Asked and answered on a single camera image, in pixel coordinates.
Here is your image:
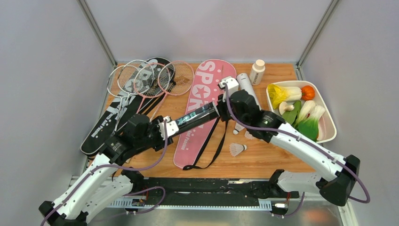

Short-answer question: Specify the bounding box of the shuttlecock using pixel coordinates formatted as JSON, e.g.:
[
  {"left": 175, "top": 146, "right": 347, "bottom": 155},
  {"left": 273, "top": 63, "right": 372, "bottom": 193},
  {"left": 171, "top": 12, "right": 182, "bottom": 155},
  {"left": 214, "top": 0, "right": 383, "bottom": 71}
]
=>
[
  {"left": 233, "top": 122, "right": 245, "bottom": 135},
  {"left": 229, "top": 143, "right": 247, "bottom": 157},
  {"left": 244, "top": 131, "right": 255, "bottom": 140}
]

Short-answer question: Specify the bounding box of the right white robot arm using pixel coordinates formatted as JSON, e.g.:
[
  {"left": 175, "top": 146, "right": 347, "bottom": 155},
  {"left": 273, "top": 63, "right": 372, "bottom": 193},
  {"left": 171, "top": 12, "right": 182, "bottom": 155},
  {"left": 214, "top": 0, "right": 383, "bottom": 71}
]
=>
[{"left": 216, "top": 90, "right": 371, "bottom": 206}]

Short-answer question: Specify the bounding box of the mushroom toy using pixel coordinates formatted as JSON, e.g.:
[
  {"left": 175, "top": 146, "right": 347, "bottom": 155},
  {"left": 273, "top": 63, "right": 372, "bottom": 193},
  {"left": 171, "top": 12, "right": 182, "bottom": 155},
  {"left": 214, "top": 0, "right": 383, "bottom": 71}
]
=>
[{"left": 278, "top": 101, "right": 295, "bottom": 116}]

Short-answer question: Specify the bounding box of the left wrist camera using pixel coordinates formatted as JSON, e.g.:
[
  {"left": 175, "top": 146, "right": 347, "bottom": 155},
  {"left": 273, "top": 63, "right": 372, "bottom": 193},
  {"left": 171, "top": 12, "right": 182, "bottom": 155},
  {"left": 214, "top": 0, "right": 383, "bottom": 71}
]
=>
[{"left": 158, "top": 116, "right": 179, "bottom": 140}]

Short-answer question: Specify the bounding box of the yellow napa cabbage toy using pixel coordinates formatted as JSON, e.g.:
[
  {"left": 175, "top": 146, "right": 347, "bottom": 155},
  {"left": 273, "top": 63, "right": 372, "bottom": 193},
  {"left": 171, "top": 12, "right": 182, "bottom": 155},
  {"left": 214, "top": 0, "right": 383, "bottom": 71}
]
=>
[{"left": 267, "top": 84, "right": 302, "bottom": 109}]

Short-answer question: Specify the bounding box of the pink racket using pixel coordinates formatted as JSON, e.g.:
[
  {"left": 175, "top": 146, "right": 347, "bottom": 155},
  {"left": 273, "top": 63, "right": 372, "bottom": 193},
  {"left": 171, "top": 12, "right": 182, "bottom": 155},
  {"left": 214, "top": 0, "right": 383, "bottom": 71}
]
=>
[
  {"left": 133, "top": 63, "right": 165, "bottom": 113},
  {"left": 150, "top": 61, "right": 194, "bottom": 121}
]

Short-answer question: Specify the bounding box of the beige plastic bottle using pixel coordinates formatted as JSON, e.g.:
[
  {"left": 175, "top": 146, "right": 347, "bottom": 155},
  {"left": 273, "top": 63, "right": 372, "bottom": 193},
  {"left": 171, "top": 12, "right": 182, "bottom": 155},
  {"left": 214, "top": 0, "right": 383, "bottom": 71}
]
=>
[{"left": 249, "top": 59, "right": 266, "bottom": 86}]

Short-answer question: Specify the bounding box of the pink racket right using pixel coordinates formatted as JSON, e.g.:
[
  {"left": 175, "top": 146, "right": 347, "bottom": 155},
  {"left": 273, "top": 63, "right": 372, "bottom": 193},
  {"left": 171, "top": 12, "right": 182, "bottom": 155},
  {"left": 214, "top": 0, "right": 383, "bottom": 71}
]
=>
[{"left": 150, "top": 61, "right": 194, "bottom": 121}]

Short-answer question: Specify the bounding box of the orange tomato toy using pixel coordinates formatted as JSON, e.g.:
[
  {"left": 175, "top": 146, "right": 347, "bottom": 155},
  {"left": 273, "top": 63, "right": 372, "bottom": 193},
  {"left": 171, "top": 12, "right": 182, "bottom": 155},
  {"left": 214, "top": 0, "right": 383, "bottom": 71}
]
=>
[{"left": 301, "top": 85, "right": 315, "bottom": 101}]

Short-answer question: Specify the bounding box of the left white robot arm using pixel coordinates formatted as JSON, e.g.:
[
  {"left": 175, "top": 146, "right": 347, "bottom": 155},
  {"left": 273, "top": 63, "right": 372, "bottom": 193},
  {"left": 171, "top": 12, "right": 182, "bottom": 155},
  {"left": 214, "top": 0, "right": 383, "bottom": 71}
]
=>
[{"left": 39, "top": 114, "right": 182, "bottom": 226}]

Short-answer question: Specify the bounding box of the pink racket cover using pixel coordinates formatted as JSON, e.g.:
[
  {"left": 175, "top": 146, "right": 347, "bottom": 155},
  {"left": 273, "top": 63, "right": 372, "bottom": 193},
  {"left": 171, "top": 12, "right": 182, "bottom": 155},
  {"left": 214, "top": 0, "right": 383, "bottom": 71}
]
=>
[{"left": 174, "top": 59, "right": 237, "bottom": 170}]

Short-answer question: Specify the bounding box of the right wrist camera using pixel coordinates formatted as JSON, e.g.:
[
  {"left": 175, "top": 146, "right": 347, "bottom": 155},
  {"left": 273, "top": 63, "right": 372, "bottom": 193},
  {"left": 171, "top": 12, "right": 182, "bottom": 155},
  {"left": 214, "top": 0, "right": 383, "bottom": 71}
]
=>
[{"left": 218, "top": 76, "right": 239, "bottom": 94}]

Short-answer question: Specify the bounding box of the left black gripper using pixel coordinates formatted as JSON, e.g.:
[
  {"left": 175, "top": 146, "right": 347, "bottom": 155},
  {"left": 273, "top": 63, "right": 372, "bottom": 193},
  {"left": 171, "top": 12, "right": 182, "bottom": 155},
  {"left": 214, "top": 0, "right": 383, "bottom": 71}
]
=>
[{"left": 136, "top": 115, "right": 175, "bottom": 152}]

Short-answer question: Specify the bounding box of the black shuttlecock tube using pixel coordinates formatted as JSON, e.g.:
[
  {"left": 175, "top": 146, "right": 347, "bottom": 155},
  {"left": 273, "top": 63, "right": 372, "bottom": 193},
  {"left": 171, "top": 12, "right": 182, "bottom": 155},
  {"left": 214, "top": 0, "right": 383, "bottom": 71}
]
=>
[{"left": 175, "top": 102, "right": 220, "bottom": 135}]

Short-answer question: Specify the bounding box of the green leaf vegetable toy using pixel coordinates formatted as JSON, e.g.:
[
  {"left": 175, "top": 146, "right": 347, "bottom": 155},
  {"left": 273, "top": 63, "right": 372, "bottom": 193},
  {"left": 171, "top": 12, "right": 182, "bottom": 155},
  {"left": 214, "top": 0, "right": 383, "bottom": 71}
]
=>
[{"left": 282, "top": 100, "right": 302, "bottom": 125}]

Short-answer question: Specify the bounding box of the black racket cover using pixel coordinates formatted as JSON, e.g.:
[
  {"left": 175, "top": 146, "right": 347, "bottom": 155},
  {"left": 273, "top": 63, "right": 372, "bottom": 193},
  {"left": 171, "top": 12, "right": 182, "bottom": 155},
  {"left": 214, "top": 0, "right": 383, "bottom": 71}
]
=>
[{"left": 80, "top": 57, "right": 170, "bottom": 157}]

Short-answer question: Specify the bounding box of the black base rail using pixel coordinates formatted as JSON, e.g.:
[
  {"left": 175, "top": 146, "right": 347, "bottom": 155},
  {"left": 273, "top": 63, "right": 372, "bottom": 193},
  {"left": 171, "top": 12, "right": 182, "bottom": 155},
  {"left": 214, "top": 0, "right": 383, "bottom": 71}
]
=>
[{"left": 121, "top": 170, "right": 300, "bottom": 207}]

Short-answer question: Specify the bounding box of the white plastic tray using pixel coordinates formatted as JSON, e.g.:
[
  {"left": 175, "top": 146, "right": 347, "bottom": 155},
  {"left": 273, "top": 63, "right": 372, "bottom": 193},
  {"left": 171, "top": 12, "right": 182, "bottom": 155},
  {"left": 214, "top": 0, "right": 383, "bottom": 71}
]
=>
[{"left": 266, "top": 81, "right": 336, "bottom": 143}]

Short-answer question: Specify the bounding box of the bok choy toy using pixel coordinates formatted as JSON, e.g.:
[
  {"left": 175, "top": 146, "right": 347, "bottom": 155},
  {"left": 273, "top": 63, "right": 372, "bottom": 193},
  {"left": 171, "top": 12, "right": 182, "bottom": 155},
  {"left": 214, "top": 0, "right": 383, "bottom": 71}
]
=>
[{"left": 297, "top": 105, "right": 326, "bottom": 141}]

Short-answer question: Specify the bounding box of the white shuttlecock tube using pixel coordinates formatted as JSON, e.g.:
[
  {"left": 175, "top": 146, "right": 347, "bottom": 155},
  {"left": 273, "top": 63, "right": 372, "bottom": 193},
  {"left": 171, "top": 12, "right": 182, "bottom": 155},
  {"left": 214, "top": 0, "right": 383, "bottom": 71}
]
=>
[{"left": 236, "top": 73, "right": 262, "bottom": 110}]

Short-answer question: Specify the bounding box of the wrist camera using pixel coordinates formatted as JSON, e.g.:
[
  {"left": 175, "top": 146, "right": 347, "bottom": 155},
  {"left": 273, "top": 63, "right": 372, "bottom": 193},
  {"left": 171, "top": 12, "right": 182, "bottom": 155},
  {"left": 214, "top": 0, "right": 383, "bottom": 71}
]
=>
[
  {"left": 158, "top": 116, "right": 179, "bottom": 140},
  {"left": 218, "top": 76, "right": 239, "bottom": 94}
]

